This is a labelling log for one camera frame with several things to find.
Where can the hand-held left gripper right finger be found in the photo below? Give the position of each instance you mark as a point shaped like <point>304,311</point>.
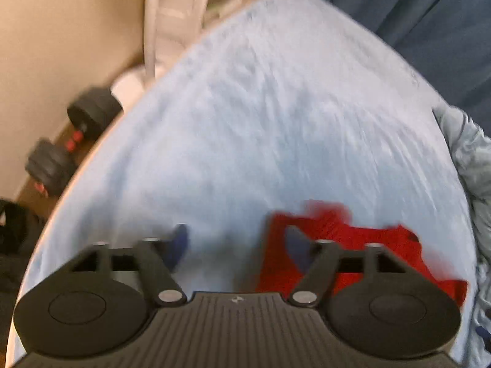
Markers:
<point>298,249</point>

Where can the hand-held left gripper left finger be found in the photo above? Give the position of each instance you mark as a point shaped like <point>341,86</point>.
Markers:
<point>178,243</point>

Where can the red knit cardigan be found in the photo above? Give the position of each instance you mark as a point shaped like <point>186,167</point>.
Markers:
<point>345,237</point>

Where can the light blue bed sheet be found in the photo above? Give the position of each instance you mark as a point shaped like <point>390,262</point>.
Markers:
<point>268,122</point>

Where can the black dumbbell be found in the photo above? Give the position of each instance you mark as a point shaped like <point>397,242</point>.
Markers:
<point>65,142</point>

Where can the black bag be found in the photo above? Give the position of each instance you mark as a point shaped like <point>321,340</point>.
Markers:
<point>17,245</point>

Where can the grey-blue fleece blanket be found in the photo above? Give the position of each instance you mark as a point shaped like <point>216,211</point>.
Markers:
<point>473,168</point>

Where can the dark blue curtain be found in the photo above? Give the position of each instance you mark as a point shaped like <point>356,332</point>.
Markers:
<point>422,19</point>

